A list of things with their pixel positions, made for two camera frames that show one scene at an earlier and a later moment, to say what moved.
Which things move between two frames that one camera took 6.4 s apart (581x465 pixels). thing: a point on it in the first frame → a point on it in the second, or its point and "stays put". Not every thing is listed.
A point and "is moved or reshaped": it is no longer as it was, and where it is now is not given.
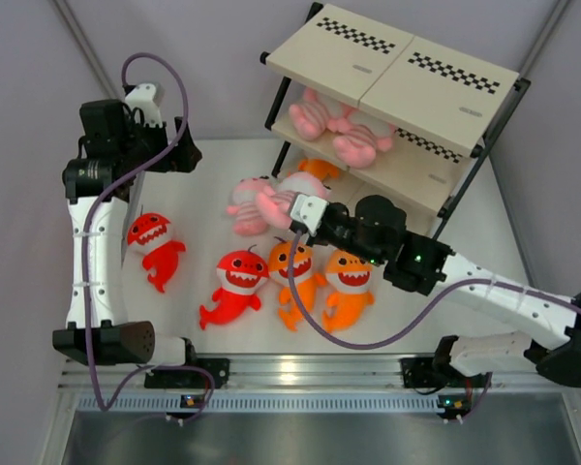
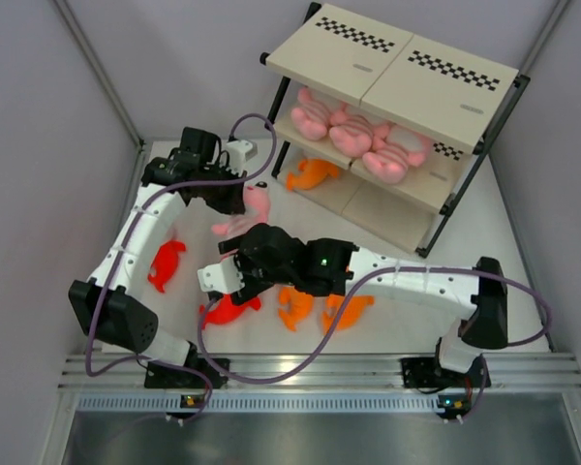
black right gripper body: (342, 233) → (257, 279)
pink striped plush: (358, 135) is moved or reshaped
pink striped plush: (275, 206) → (393, 149)
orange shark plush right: (349, 277) stays put
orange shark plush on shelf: (319, 168) stays put
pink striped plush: (249, 219) is moved or reshaped
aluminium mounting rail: (288, 373) stays put
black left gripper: (181, 159) → (232, 203)
